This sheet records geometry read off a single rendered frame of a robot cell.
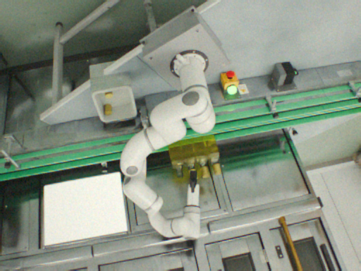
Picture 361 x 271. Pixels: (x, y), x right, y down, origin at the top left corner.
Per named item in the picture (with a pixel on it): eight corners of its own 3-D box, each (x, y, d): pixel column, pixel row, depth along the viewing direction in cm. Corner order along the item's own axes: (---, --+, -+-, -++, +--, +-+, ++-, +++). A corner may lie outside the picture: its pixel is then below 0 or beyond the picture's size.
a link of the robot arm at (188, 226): (164, 234, 131) (180, 231, 125) (166, 209, 137) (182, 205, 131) (190, 241, 140) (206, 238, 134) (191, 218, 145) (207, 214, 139)
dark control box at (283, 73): (271, 73, 162) (277, 86, 157) (274, 63, 155) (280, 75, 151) (285, 71, 162) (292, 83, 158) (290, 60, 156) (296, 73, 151)
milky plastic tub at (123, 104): (101, 109, 158) (101, 123, 153) (89, 78, 139) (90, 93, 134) (135, 102, 159) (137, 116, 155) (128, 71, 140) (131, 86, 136)
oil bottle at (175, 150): (165, 134, 166) (173, 171, 155) (164, 128, 161) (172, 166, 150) (175, 132, 166) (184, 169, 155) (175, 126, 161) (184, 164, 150)
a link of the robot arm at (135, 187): (172, 190, 120) (171, 169, 134) (132, 152, 113) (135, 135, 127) (140, 213, 124) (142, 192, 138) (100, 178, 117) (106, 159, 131)
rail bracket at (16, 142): (15, 138, 159) (13, 178, 147) (0, 120, 144) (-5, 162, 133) (25, 137, 159) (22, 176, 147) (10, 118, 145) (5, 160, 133)
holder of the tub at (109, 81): (103, 114, 163) (104, 127, 159) (89, 77, 139) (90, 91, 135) (136, 108, 164) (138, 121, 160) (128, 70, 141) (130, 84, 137)
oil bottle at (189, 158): (176, 133, 166) (185, 169, 155) (175, 126, 162) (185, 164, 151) (187, 130, 167) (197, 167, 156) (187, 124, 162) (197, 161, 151)
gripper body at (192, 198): (200, 214, 146) (201, 191, 152) (200, 207, 137) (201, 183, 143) (183, 214, 146) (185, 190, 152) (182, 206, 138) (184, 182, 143)
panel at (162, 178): (43, 185, 165) (44, 250, 148) (41, 183, 163) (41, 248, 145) (210, 154, 173) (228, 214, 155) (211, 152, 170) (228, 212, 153)
